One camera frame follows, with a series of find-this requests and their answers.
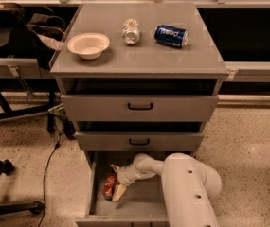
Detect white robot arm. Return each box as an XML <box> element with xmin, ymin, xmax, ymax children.
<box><xmin>111</xmin><ymin>153</ymin><xmax>222</xmax><ymax>227</ymax></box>

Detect dark jacket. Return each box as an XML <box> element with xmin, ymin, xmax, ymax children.
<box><xmin>26</xmin><ymin>7</ymin><xmax>67</xmax><ymax>70</ymax></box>

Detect grey bottom drawer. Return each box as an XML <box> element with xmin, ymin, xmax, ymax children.
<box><xmin>76</xmin><ymin>152</ymin><xmax>170</xmax><ymax>227</ymax></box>

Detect black floor cable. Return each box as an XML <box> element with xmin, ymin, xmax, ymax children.
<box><xmin>37</xmin><ymin>132</ymin><xmax>63</xmax><ymax>227</ymax></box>

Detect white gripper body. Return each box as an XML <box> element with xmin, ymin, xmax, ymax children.
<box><xmin>117</xmin><ymin>164</ymin><xmax>156</xmax><ymax>186</ymax></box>

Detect green object on floor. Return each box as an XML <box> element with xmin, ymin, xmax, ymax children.
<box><xmin>48</xmin><ymin>104</ymin><xmax>75</xmax><ymax>139</ymax></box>

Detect grey middle drawer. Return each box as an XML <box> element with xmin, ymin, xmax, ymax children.
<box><xmin>76</xmin><ymin>132</ymin><xmax>203</xmax><ymax>151</ymax></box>

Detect grey drawer cabinet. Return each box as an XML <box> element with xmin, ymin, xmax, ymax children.
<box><xmin>49</xmin><ymin>2</ymin><xmax>229</xmax><ymax>172</ymax></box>

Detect grey drawer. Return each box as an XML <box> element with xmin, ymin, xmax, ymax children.
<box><xmin>62</xmin><ymin>95</ymin><xmax>218</xmax><ymax>122</ymax></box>
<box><xmin>76</xmin><ymin>132</ymin><xmax>203</xmax><ymax>151</ymax></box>
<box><xmin>76</xmin><ymin>152</ymin><xmax>170</xmax><ymax>227</ymax></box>

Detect silver white soda can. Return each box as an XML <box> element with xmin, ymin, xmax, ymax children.
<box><xmin>122</xmin><ymin>19</ymin><xmax>140</xmax><ymax>45</ymax></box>

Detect white bowl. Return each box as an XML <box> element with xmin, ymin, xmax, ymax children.
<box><xmin>67</xmin><ymin>33</ymin><xmax>110</xmax><ymax>60</ymax></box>

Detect black backpack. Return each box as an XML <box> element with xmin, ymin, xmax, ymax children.
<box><xmin>0</xmin><ymin>2</ymin><xmax>27</xmax><ymax>50</ymax></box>

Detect grey top drawer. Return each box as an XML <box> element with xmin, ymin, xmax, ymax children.
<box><xmin>62</xmin><ymin>95</ymin><xmax>218</xmax><ymax>122</ymax></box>

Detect blue pepsi can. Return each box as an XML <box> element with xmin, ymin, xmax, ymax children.
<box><xmin>154</xmin><ymin>25</ymin><xmax>189</xmax><ymax>48</ymax></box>

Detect red coke can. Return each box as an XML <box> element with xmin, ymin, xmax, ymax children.
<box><xmin>102</xmin><ymin>174</ymin><xmax>118</xmax><ymax>201</ymax></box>

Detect black table frame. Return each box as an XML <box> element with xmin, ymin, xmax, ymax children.
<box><xmin>0</xmin><ymin>90</ymin><xmax>55</xmax><ymax>133</ymax></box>

